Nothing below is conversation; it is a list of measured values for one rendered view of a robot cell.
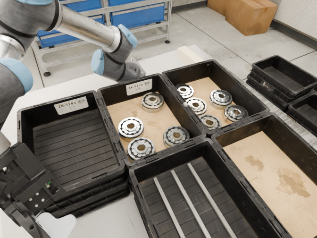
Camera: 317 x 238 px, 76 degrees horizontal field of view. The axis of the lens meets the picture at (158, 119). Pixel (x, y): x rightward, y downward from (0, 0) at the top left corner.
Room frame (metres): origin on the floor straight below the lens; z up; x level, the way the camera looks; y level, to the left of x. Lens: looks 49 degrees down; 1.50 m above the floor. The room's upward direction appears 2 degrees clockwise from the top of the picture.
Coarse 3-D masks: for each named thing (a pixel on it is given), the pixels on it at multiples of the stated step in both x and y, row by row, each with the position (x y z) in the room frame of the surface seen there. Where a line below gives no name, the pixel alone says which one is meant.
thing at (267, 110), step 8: (192, 64) 0.86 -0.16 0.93; (200, 64) 0.87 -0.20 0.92; (216, 64) 0.87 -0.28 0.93; (168, 72) 0.79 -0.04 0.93; (168, 80) 0.73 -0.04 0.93; (256, 96) 0.64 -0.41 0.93; (264, 104) 0.59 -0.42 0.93; (192, 112) 0.54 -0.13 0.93; (264, 112) 0.55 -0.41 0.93; (200, 120) 0.50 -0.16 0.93; (240, 120) 0.50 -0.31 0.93; (224, 128) 0.46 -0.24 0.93; (208, 136) 0.44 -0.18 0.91
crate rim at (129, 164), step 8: (128, 80) 0.72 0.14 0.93; (136, 80) 0.72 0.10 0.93; (104, 88) 0.66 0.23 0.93; (168, 88) 0.67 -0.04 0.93; (176, 96) 0.62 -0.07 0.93; (104, 104) 0.57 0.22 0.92; (112, 120) 0.48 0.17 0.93; (192, 120) 0.50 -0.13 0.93; (112, 128) 0.45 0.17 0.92; (200, 128) 0.46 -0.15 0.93; (200, 136) 0.42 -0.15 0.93; (120, 144) 0.39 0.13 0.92; (176, 144) 0.39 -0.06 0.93; (184, 144) 0.39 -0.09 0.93; (120, 152) 0.35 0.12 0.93; (160, 152) 0.35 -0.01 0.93; (128, 160) 0.32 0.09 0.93; (136, 160) 0.32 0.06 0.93; (144, 160) 0.32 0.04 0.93; (128, 168) 0.30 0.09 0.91
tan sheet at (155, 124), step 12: (108, 108) 0.64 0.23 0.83; (120, 108) 0.64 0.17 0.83; (132, 108) 0.64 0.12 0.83; (168, 108) 0.65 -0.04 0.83; (120, 120) 0.57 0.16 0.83; (144, 120) 0.57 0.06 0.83; (156, 120) 0.57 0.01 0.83; (168, 120) 0.58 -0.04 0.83; (144, 132) 0.51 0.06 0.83; (156, 132) 0.51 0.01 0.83; (156, 144) 0.45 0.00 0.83
